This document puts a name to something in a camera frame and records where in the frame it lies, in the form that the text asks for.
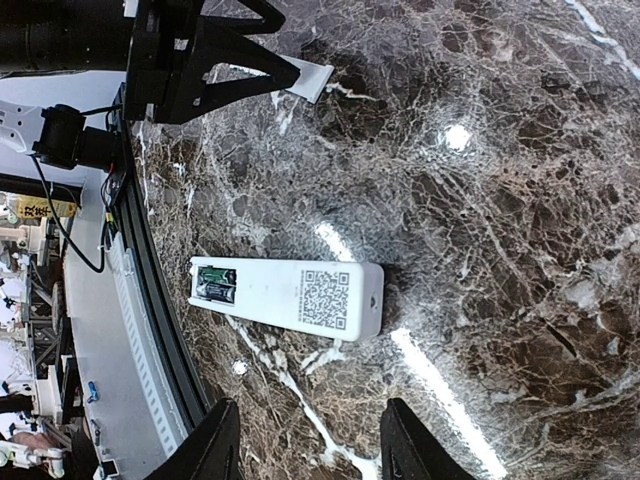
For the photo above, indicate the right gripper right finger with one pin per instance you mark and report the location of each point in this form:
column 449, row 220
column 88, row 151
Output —
column 410, row 451

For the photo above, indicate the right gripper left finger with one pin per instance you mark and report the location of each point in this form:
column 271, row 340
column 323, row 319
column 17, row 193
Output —
column 212, row 450

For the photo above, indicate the black AAA battery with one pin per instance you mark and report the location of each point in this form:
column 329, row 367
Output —
column 212, row 291

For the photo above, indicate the green AAA battery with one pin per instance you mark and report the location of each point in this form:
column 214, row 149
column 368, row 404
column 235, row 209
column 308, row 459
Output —
column 210, row 274

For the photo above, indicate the black front rail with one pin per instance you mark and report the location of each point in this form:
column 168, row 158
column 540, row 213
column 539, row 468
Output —
column 184, row 386

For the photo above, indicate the white battery cover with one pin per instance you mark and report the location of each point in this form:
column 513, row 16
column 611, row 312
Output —
column 312, row 80

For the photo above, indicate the white remote control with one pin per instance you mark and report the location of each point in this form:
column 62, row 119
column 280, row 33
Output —
column 337, row 300

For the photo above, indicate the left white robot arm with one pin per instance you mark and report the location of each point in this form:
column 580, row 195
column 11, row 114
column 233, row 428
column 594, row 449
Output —
column 69, row 36

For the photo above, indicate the white slotted cable duct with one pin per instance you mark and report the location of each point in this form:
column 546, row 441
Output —
column 160, row 401

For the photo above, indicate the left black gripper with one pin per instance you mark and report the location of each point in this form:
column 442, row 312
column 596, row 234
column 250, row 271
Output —
column 155, row 60

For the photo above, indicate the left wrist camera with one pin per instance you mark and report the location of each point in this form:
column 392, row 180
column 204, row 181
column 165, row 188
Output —
column 66, row 142

